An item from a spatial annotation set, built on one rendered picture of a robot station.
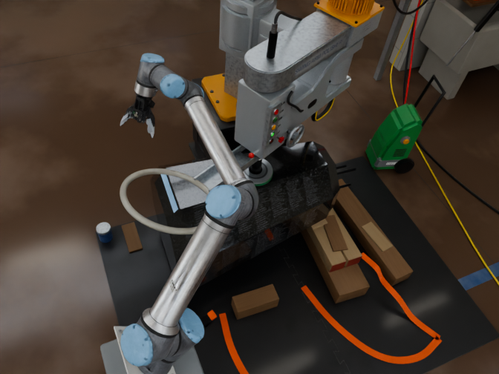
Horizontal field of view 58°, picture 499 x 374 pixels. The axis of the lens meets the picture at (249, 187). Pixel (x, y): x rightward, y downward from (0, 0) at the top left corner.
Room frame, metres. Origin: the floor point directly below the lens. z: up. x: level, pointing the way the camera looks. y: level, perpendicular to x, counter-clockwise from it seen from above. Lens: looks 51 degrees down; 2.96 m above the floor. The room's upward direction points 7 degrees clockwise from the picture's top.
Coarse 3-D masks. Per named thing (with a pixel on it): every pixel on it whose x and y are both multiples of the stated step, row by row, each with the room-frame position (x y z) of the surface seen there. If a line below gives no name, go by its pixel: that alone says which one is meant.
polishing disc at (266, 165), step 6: (264, 162) 1.91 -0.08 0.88; (264, 168) 1.85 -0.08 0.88; (270, 168) 1.86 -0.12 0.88; (246, 174) 1.79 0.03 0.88; (252, 174) 1.79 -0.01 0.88; (258, 174) 1.80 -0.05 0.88; (264, 174) 1.81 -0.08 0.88; (270, 174) 1.81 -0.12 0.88; (252, 180) 1.75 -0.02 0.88; (258, 180) 1.75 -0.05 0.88; (264, 180) 1.76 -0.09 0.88
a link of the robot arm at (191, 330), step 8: (184, 312) 0.73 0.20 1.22; (192, 312) 0.76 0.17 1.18; (184, 320) 0.70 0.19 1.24; (192, 320) 0.72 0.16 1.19; (184, 328) 0.66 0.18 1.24; (192, 328) 0.68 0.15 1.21; (200, 328) 0.70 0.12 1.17; (184, 336) 0.64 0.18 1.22; (192, 336) 0.64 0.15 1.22; (200, 336) 0.66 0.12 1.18; (184, 344) 0.62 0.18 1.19; (192, 344) 0.63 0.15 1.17; (176, 352) 0.58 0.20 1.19; (184, 352) 0.61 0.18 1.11; (168, 360) 0.58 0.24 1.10
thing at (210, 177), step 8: (232, 152) 1.73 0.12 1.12; (240, 152) 1.78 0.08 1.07; (240, 160) 1.72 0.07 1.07; (248, 160) 1.69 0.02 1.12; (256, 160) 1.73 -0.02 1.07; (208, 168) 1.59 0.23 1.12; (216, 168) 1.63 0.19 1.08; (200, 176) 1.54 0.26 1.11; (208, 176) 1.57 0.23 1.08; (216, 176) 1.58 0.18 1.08; (208, 184) 1.51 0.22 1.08; (216, 184) 1.49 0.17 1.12; (224, 184) 1.53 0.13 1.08
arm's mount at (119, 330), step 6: (114, 330) 0.67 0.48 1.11; (120, 330) 0.68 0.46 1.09; (120, 336) 0.65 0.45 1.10; (120, 348) 0.60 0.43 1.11; (126, 360) 0.56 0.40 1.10; (126, 366) 0.53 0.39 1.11; (132, 366) 0.54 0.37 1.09; (132, 372) 0.52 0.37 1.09; (138, 372) 0.53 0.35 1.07; (174, 372) 0.59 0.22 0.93
